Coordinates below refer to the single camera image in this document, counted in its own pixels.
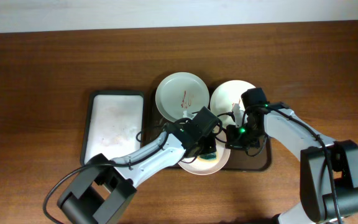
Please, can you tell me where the green yellow sponge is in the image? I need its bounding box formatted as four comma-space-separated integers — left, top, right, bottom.
197, 152, 218, 162

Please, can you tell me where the pinkish white plate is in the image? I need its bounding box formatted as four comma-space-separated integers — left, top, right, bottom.
178, 140, 231, 175

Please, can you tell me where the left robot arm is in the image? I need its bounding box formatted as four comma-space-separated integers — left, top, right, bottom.
57, 107, 221, 223

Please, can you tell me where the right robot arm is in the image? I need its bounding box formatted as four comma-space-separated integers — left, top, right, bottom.
226, 88, 358, 223

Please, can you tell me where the brown plastic tray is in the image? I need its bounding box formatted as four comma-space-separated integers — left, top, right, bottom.
142, 88, 272, 172

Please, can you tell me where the white soapy tray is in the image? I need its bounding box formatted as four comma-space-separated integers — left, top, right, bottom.
80, 90, 144, 165

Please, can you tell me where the cream white plate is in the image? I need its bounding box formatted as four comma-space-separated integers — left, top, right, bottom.
210, 80, 255, 127

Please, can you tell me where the pale green plate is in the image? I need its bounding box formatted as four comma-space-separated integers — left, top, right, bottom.
155, 72, 209, 121

